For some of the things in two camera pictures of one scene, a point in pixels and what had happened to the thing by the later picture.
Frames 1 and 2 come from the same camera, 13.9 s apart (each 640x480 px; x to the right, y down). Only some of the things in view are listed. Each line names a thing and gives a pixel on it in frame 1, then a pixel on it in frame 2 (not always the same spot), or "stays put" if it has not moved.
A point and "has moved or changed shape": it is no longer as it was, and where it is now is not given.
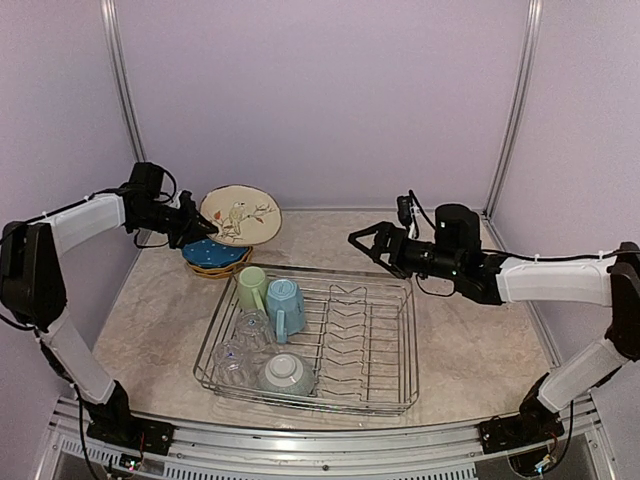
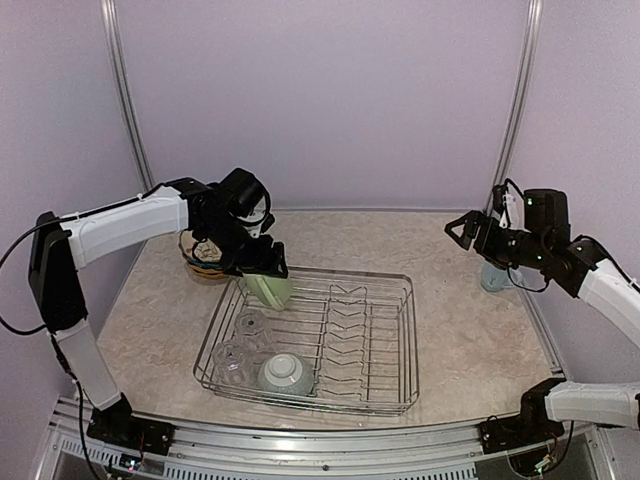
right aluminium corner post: x=520 y=101 stays put
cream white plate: x=244 y=214 has moved or changed shape
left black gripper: x=190 y=227 -> x=260 y=262
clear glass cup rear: x=253 y=331 stays put
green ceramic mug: x=252 y=289 -> x=272 y=290
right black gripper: x=385 y=230 -> x=483 y=246
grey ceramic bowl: x=286 y=374 stays put
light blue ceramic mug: x=285 y=306 has moved or changed shape
